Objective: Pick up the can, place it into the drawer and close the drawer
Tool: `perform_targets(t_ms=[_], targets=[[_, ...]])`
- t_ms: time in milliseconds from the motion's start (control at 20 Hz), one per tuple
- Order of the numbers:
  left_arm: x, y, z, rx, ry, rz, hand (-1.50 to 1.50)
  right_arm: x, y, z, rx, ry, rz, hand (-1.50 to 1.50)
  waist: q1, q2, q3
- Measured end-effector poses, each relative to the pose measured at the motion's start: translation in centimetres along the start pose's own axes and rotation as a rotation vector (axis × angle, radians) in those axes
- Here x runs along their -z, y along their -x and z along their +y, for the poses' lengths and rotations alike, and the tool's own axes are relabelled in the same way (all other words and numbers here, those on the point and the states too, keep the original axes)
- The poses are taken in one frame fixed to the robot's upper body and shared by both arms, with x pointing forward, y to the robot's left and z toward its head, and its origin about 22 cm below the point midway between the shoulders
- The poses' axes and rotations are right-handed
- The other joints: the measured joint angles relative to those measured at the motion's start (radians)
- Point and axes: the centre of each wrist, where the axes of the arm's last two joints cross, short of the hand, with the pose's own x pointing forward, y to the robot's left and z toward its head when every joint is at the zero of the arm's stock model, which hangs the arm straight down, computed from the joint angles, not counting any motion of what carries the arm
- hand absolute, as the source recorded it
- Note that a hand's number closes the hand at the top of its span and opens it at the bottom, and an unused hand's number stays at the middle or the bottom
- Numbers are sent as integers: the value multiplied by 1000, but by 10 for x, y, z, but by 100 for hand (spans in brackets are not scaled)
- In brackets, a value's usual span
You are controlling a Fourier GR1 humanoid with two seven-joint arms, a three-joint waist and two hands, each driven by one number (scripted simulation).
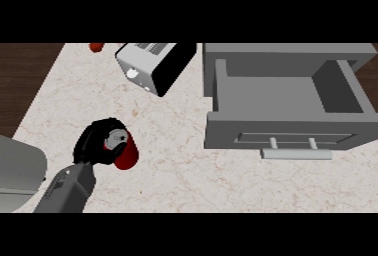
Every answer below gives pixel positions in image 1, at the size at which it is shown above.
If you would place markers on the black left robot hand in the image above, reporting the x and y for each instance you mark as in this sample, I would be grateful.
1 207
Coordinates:
91 143

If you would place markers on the grey open drawer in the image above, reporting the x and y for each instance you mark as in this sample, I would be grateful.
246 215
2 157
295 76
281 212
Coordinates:
290 113

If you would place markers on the large grey rounded block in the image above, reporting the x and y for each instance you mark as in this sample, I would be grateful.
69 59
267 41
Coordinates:
20 173

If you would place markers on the silver and black toaster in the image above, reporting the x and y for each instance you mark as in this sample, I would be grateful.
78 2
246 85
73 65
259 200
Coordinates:
153 65

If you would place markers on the small red object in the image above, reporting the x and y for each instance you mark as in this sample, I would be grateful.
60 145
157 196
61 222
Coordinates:
97 47

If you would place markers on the grey cabinet body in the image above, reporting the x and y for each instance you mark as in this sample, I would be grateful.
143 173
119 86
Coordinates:
290 55

